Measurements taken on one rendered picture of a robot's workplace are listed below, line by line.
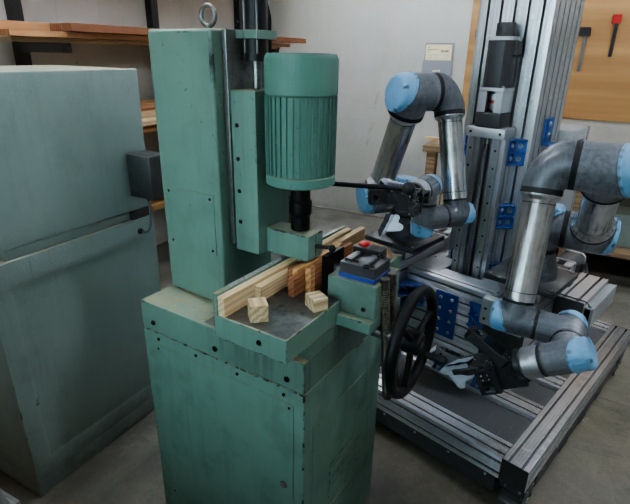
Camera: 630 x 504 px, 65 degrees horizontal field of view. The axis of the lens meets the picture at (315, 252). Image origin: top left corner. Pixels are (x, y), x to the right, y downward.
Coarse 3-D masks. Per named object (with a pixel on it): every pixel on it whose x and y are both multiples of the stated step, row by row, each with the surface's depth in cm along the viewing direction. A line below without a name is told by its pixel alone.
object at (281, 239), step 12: (276, 228) 132; (288, 228) 132; (312, 228) 133; (276, 240) 132; (288, 240) 130; (300, 240) 128; (312, 240) 128; (276, 252) 134; (288, 252) 131; (300, 252) 129; (312, 252) 129
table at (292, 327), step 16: (272, 304) 121; (288, 304) 121; (304, 304) 121; (336, 304) 122; (224, 320) 114; (240, 320) 113; (272, 320) 113; (288, 320) 113; (304, 320) 114; (320, 320) 116; (336, 320) 123; (352, 320) 121; (368, 320) 120; (224, 336) 116; (240, 336) 113; (256, 336) 110; (272, 336) 107; (288, 336) 107; (304, 336) 112; (272, 352) 109; (288, 352) 107
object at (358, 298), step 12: (336, 276) 122; (336, 288) 123; (348, 288) 121; (360, 288) 119; (372, 288) 117; (348, 300) 122; (360, 300) 120; (372, 300) 118; (348, 312) 123; (360, 312) 121; (372, 312) 119
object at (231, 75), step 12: (228, 36) 117; (228, 48) 118; (240, 48) 121; (228, 60) 119; (240, 60) 122; (228, 72) 120; (240, 72) 123; (252, 72) 127; (228, 84) 120; (240, 84) 124; (252, 84) 128; (228, 96) 121; (228, 108) 122; (228, 120) 124; (228, 132) 125; (228, 144) 126; (228, 156) 127; (228, 168) 128; (228, 180) 130
